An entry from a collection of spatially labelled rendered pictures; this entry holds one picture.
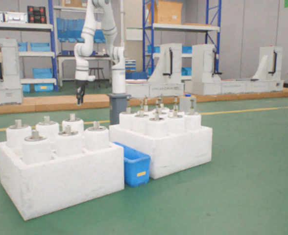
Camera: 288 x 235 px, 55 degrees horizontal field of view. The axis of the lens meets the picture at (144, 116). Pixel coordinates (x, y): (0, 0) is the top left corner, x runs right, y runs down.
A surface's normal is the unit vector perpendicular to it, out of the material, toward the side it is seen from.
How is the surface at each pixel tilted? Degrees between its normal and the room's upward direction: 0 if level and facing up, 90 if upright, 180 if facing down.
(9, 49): 90
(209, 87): 90
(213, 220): 0
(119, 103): 90
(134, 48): 90
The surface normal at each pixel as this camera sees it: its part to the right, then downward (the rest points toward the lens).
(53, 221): 0.00, -0.98
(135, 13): 0.37, 0.17
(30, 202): 0.61, 0.14
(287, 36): -0.93, 0.07
